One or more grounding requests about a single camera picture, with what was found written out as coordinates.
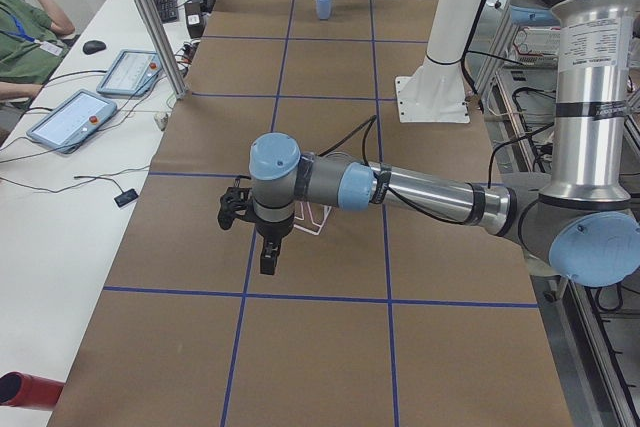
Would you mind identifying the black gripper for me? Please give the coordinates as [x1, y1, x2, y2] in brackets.
[256, 219, 294, 275]

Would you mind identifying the light blue plastic cup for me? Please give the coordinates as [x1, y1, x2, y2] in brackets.
[315, 0, 333, 21]

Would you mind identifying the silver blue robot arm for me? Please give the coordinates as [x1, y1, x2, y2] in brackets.
[248, 0, 639, 287]

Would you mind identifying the small black usb device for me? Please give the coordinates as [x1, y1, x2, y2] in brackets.
[114, 189, 139, 208]

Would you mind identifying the far teach pendant tablet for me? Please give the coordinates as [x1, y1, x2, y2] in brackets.
[96, 49, 162, 97]

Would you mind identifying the teach pendant tablet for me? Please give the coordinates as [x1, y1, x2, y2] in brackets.
[96, 49, 162, 97]
[27, 89, 117, 154]

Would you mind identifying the near teach pendant tablet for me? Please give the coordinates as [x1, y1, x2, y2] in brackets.
[27, 89, 117, 154]

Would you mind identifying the black computer mouse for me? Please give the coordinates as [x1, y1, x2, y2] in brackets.
[82, 40, 107, 55]

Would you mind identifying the red cylinder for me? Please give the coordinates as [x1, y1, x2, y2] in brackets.
[1, 372, 65, 411]

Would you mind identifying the person in green shirt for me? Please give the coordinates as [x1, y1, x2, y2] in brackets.
[0, 0, 76, 108]

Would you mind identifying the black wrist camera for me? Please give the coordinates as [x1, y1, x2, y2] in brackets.
[217, 187, 251, 230]

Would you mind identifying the white wire cup holder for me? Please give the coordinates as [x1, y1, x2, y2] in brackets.
[294, 201, 332, 236]

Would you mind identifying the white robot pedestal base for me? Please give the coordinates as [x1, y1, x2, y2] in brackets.
[395, 0, 482, 123]

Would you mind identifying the aluminium frame post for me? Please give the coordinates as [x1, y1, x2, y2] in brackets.
[134, 0, 187, 100]

